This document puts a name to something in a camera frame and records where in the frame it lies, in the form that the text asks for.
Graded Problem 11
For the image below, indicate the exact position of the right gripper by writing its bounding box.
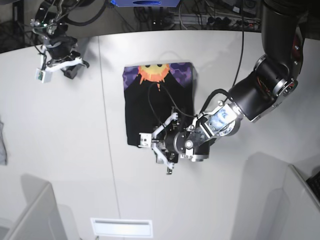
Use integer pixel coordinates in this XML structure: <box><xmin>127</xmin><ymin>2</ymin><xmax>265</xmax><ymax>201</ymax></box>
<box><xmin>43</xmin><ymin>36</ymin><xmax>78</xmax><ymax>80</ymax></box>

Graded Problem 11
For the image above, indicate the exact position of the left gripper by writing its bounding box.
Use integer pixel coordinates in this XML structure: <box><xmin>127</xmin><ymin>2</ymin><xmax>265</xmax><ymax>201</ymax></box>
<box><xmin>155</xmin><ymin>106</ymin><xmax>187</xmax><ymax>164</ymax></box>

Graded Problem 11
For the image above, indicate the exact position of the black T-shirt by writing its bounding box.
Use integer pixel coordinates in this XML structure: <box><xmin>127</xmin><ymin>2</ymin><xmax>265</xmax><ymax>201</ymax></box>
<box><xmin>122</xmin><ymin>62</ymin><xmax>195</xmax><ymax>147</ymax></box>

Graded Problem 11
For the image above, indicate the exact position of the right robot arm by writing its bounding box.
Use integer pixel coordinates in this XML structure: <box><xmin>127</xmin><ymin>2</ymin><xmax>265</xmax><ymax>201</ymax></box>
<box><xmin>30</xmin><ymin>0</ymin><xmax>110</xmax><ymax>83</ymax></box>

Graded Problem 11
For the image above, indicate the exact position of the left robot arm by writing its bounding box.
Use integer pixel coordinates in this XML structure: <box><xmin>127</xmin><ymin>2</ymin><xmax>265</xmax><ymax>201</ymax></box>
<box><xmin>150</xmin><ymin>0</ymin><xmax>311</xmax><ymax>170</ymax></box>

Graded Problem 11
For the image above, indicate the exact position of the blue box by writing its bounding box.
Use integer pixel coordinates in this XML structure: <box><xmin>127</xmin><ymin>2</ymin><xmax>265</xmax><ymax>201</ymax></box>
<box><xmin>112</xmin><ymin>0</ymin><xmax>180</xmax><ymax>7</ymax></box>

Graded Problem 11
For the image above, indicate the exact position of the grey cloth at left edge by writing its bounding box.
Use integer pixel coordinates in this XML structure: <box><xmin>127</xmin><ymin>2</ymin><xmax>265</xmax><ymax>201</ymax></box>
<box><xmin>0</xmin><ymin>122</ymin><xmax>8</xmax><ymax>166</ymax></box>

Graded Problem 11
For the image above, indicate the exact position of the white power strip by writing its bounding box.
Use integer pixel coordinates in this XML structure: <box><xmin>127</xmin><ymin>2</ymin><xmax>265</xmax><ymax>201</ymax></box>
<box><xmin>172</xmin><ymin>12</ymin><xmax>261</xmax><ymax>28</ymax></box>

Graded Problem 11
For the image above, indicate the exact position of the white partition panel right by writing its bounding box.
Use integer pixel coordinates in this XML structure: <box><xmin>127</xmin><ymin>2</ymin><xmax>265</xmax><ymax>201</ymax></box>
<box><xmin>256</xmin><ymin>164</ymin><xmax>320</xmax><ymax>240</ymax></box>

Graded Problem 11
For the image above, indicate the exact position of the white partition panel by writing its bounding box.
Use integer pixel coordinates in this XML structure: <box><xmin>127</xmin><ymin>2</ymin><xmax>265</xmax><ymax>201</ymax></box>
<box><xmin>256</xmin><ymin>164</ymin><xmax>320</xmax><ymax>240</ymax></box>
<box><xmin>0</xmin><ymin>174</ymin><xmax>68</xmax><ymax>240</ymax></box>

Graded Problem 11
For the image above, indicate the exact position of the white partition panel left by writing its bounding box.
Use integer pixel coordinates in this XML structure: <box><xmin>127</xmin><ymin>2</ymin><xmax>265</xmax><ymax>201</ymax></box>
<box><xmin>0</xmin><ymin>174</ymin><xmax>68</xmax><ymax>240</ymax></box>

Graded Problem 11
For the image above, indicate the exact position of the black keyboard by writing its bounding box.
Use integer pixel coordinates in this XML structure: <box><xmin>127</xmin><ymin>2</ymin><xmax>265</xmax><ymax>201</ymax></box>
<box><xmin>306</xmin><ymin>172</ymin><xmax>320</xmax><ymax>201</ymax></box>

